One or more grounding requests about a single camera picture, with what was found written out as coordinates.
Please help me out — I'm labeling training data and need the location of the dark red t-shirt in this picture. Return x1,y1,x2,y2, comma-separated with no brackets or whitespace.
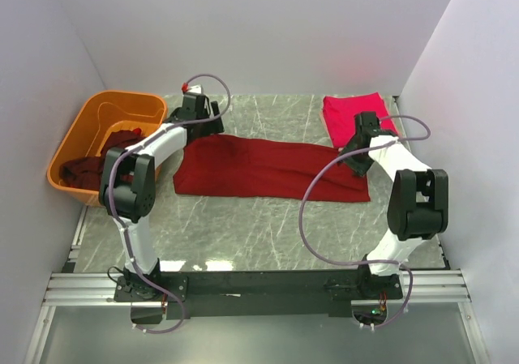
173,134,372,203

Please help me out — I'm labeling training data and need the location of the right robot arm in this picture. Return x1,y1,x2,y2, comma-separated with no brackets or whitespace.
341,111,448,298

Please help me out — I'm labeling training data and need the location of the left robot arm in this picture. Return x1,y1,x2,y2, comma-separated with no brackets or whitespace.
99,84,224,301

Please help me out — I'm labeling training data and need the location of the folded hot pink t-shirt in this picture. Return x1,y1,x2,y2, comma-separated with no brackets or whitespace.
322,92,401,148

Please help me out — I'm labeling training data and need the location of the orange plastic bin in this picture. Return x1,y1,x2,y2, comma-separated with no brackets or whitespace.
47,91,168,207

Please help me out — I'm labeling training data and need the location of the maroon t-shirt in bin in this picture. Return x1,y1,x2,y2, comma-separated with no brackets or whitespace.
59,129,143,191

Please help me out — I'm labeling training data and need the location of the black base crossbar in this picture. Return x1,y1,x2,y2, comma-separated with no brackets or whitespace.
114,268,403,323

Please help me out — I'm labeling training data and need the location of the aluminium extrusion rail frame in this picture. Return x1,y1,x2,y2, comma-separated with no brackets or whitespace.
22,205,491,364

